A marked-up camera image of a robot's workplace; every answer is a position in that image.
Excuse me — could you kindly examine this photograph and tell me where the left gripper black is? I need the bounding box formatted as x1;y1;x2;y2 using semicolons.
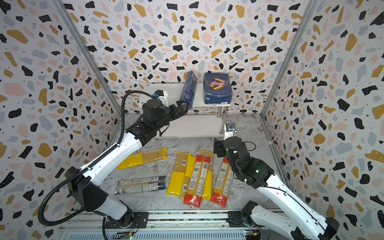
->
155;101;190;133

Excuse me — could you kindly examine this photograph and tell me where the blue Barilla spaghetti box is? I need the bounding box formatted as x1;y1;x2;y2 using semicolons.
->
180;71;198;110

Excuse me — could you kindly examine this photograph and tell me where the blue Barilla penne box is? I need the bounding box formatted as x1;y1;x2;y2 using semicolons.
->
204;73;233;105

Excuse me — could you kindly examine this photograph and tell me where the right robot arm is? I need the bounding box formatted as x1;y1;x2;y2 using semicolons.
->
214;137;340;240

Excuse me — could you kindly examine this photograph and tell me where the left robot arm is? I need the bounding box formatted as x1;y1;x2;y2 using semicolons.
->
67;99;188;228

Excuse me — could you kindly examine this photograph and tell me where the white two-tier shelf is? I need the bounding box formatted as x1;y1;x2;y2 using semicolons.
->
144;83;230;138

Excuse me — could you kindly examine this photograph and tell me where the red-end spaghetti bag right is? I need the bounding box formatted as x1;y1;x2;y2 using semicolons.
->
211;158;233;208

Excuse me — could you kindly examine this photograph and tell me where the red-end spaghetti bag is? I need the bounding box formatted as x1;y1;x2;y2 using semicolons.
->
184;155;211;209
211;158;233;208

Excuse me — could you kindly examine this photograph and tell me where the yellow spaghetti bag behind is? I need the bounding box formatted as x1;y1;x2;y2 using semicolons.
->
179;150;214;208

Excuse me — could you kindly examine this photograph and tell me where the yellow spaghetti bag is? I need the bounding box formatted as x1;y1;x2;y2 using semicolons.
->
117;147;167;170
166;152;191;197
179;150;214;208

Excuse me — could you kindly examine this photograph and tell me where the yellow spaghetti bag left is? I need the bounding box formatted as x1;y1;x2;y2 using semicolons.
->
117;147;167;170

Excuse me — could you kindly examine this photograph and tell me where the red-end spaghetti bag centre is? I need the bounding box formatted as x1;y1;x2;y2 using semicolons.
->
184;155;211;209

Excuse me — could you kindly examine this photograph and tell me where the clear blue-end spaghetti bag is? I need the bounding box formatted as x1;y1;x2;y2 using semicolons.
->
115;176;167;195

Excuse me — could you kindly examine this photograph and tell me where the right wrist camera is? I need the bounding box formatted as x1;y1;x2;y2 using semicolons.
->
224;123;237;140

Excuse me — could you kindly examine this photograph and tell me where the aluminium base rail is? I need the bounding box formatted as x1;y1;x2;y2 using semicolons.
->
56;208;319;240

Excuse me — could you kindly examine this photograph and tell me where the black corrugated cable left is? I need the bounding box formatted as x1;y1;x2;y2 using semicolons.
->
37;89;157;227

